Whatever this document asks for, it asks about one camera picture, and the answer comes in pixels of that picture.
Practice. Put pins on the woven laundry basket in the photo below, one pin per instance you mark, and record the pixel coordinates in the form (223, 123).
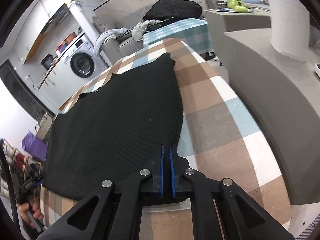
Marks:
(43, 128)

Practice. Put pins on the grey sofa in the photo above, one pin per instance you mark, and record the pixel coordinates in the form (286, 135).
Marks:
(102, 24)

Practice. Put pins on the grey storage box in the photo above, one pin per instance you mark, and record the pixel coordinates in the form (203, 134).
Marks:
(281, 93)

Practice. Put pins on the black quilted jacket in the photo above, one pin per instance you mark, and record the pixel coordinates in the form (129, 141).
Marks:
(177, 9)

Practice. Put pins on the white paper towel roll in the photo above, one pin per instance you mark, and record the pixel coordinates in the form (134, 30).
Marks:
(290, 27)

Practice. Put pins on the teal checkered cloth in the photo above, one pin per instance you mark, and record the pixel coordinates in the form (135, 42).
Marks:
(194, 32)

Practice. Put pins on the white front-load washing machine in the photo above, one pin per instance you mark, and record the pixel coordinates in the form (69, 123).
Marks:
(79, 65)

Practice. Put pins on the checkered brown blue tablecloth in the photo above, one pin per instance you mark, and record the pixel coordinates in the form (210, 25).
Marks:
(218, 138)

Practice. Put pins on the black white zigzag rug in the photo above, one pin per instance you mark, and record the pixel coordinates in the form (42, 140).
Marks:
(309, 229)

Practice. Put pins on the wooden shoe rack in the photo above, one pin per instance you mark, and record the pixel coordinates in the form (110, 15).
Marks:
(21, 167)

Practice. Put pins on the lime green cloth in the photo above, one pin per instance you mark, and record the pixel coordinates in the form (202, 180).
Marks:
(237, 6)

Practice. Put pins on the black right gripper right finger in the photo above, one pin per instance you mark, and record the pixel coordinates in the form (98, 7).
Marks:
(221, 209)

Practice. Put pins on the black knit sweater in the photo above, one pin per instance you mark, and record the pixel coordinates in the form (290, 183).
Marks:
(114, 131)

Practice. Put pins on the black cooking pot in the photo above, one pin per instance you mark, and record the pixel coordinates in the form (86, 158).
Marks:
(47, 61)

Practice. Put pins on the purple bag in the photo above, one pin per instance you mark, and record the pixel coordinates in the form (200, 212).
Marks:
(35, 146)

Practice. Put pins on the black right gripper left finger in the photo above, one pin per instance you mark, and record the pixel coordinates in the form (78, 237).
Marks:
(113, 210)

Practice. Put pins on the white grey draped cloth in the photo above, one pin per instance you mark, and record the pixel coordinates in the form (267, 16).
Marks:
(124, 41)

